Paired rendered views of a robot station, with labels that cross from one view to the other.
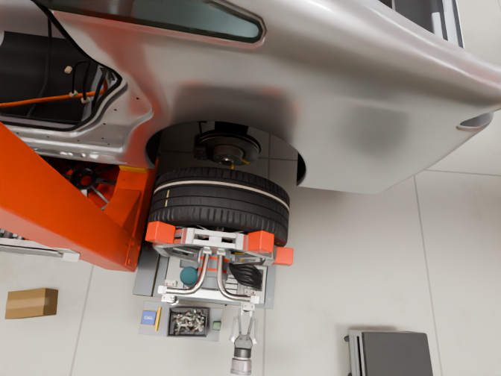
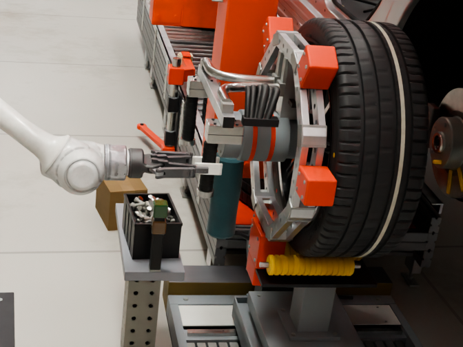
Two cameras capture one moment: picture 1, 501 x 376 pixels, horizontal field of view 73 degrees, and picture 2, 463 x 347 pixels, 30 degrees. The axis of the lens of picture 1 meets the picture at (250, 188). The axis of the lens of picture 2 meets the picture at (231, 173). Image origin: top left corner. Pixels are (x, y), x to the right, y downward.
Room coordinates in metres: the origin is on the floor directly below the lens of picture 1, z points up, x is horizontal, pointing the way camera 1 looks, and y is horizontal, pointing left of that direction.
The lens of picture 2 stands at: (-0.13, -2.11, 1.70)
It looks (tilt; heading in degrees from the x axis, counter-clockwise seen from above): 24 degrees down; 83
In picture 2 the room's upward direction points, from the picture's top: 7 degrees clockwise
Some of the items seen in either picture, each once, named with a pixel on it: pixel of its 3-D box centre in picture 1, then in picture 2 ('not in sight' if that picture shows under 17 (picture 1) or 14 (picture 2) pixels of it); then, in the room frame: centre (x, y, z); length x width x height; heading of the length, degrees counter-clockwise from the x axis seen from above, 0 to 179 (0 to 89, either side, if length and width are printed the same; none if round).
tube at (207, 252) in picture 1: (186, 270); (240, 60); (0.14, 0.18, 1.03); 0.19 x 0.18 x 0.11; 6
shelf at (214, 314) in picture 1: (181, 321); (147, 239); (-0.08, 0.21, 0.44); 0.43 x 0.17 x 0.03; 96
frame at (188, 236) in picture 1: (215, 251); (282, 136); (0.27, 0.09, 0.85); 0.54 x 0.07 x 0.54; 96
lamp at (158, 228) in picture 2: not in sight; (158, 225); (-0.05, 0.01, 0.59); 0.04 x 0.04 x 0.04; 6
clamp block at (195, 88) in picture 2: (169, 291); (203, 86); (0.05, 0.24, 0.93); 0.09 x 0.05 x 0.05; 6
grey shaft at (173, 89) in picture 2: not in sight; (173, 109); (0.03, 1.76, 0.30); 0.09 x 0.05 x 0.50; 96
